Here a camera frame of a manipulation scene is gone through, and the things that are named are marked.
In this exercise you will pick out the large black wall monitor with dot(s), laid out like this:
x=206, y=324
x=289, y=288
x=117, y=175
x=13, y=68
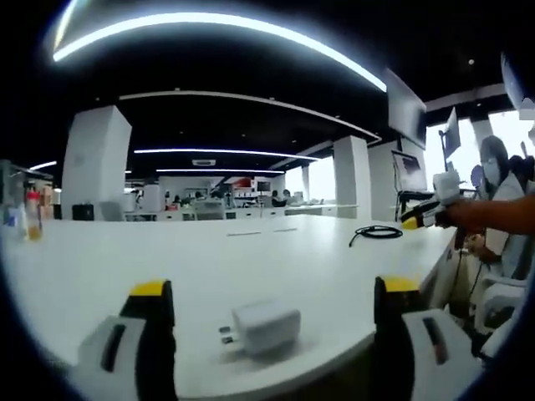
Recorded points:
x=405, y=110

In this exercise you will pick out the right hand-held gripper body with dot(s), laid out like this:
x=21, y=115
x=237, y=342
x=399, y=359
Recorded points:
x=446, y=188

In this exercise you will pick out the long curved ceiling light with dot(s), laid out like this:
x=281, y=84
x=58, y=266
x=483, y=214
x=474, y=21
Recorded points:
x=217, y=18

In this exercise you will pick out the black laptop stand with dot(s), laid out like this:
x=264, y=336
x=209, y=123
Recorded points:
x=416, y=194

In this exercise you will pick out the ceiling air vent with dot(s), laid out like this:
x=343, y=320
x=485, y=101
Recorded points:
x=203, y=162

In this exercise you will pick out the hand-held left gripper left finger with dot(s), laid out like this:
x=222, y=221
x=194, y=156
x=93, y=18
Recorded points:
x=125, y=355

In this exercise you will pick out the white desk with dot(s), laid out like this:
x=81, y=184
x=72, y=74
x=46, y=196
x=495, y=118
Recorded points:
x=209, y=267

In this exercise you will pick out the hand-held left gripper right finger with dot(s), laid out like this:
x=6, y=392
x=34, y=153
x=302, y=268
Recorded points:
x=401, y=342

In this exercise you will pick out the red-capped orange bottle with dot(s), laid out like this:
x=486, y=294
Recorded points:
x=34, y=225

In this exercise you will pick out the white and blue bottle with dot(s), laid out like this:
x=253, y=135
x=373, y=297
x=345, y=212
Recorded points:
x=14, y=221

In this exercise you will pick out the long thin ceiling light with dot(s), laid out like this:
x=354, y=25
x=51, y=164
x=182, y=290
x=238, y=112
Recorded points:
x=225, y=152

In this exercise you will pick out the short thin ceiling light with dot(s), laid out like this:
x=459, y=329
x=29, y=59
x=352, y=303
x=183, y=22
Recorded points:
x=217, y=170

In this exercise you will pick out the white charger adapter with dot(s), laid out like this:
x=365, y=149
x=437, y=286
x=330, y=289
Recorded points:
x=267, y=330

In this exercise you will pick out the white low cabinet row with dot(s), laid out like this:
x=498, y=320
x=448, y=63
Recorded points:
x=322, y=211

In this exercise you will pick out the white chair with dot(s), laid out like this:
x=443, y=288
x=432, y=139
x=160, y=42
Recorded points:
x=501, y=292

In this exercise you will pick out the black equipment case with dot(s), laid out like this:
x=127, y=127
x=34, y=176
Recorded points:
x=85, y=211

